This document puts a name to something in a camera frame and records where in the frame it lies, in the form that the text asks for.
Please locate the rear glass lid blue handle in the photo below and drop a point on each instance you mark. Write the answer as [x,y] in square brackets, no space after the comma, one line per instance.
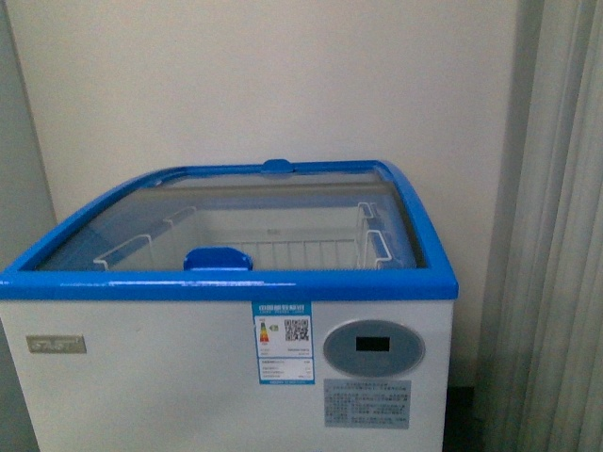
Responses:
[277,172]

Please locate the grey pleated curtain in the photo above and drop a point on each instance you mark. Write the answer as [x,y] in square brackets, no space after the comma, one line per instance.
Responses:
[539,385]

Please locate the white chest freezer blue rim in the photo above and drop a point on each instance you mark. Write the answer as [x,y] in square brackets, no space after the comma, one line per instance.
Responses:
[223,360]

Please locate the white cabinet at left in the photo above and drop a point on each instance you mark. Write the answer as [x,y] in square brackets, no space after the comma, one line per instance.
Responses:
[26,213]

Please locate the sliding glass lid blue handle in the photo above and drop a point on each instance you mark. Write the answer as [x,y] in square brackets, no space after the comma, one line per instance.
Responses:
[141,211]

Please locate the white wire freezer basket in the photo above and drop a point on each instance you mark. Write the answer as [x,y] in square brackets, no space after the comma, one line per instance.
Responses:
[196,238]

